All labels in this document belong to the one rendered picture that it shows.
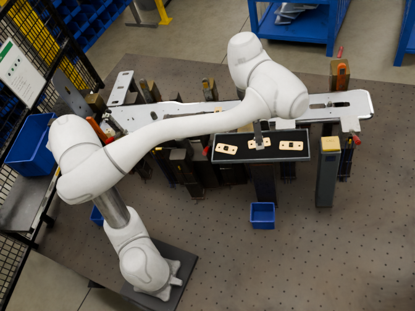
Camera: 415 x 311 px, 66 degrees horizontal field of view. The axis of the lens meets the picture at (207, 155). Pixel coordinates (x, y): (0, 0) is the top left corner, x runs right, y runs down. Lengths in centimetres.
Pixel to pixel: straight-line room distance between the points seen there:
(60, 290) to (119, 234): 138
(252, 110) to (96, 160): 44
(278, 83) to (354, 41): 281
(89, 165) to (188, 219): 87
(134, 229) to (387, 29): 312
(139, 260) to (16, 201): 73
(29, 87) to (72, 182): 116
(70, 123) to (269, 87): 60
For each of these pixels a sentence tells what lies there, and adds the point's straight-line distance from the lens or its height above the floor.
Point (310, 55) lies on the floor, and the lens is 347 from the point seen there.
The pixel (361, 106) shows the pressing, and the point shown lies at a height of 100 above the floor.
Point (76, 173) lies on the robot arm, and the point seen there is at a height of 154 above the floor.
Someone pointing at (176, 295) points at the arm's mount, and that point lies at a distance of 157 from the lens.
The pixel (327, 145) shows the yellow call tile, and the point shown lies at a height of 116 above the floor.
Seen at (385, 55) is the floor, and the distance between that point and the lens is 348.
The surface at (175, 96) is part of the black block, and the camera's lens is 182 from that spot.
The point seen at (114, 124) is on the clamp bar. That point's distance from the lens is 159.
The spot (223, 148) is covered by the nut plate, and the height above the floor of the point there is 117.
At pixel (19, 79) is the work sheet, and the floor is 129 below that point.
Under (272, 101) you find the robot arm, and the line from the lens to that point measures 83.
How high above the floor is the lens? 217
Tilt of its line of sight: 52 degrees down
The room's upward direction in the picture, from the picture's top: 22 degrees counter-clockwise
